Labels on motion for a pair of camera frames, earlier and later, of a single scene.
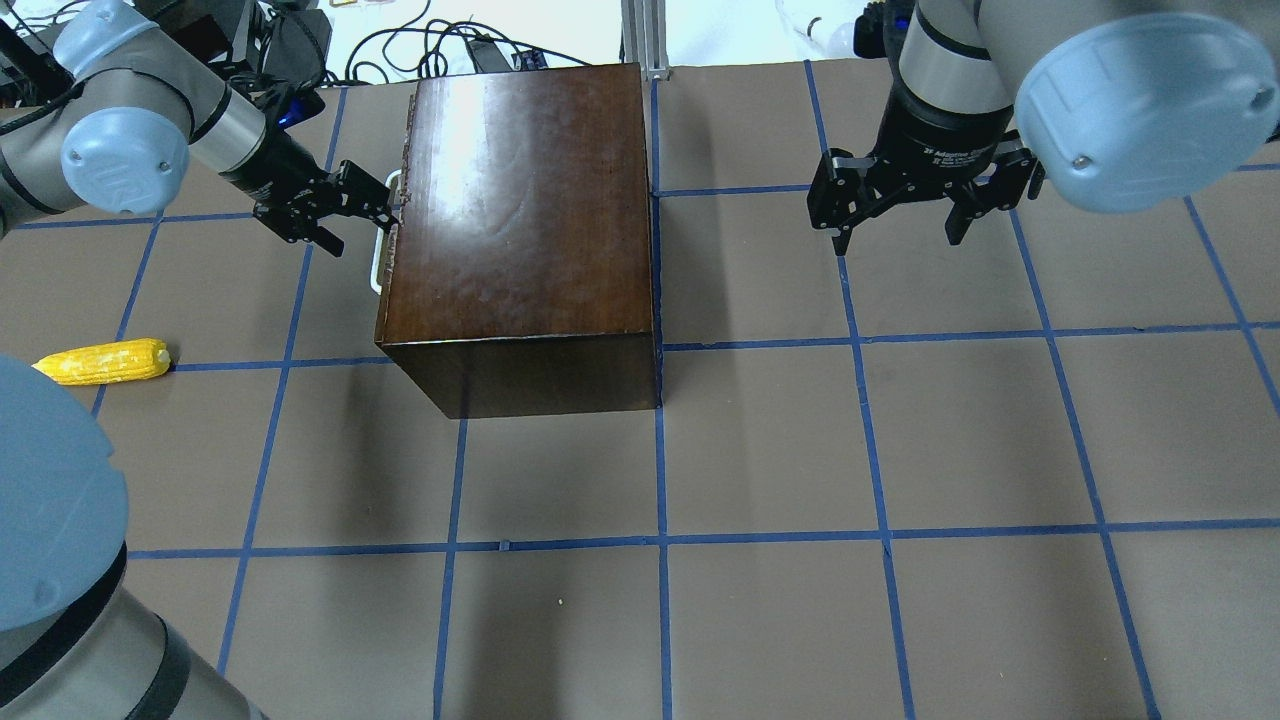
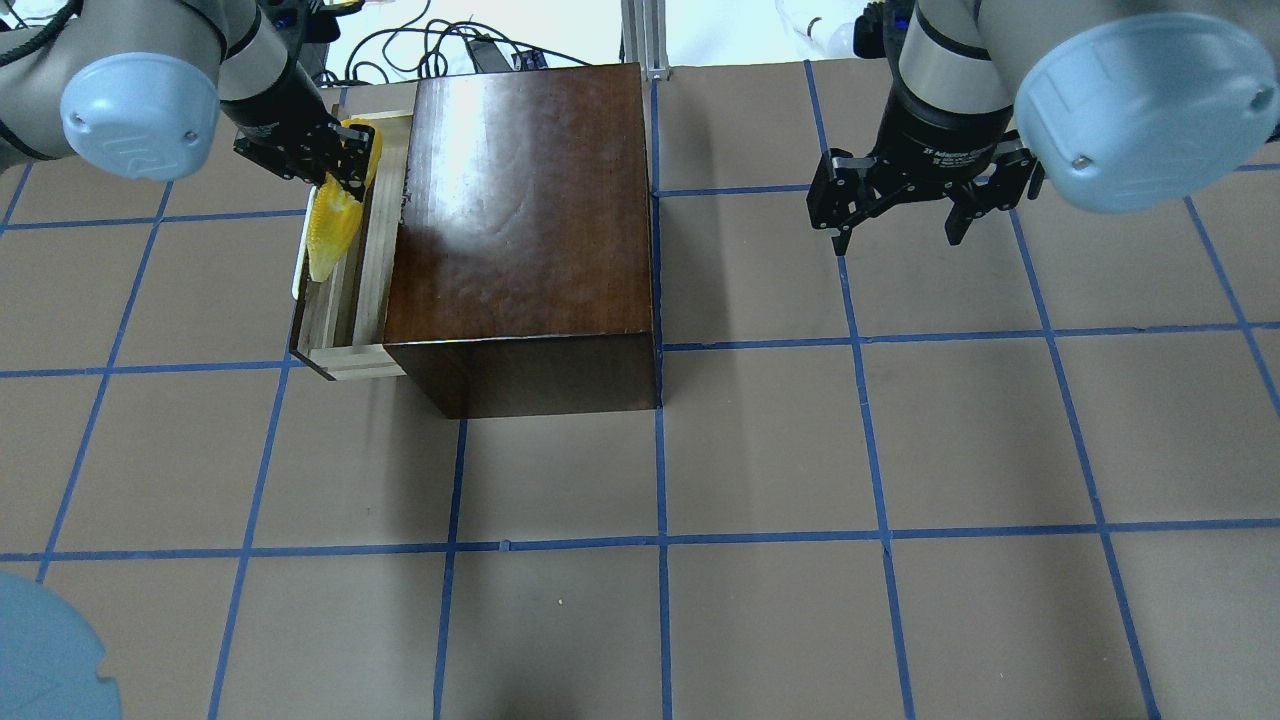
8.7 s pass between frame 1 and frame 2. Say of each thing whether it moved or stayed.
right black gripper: stayed
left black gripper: moved
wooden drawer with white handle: moved
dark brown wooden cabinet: stayed
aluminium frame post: stayed
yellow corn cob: moved
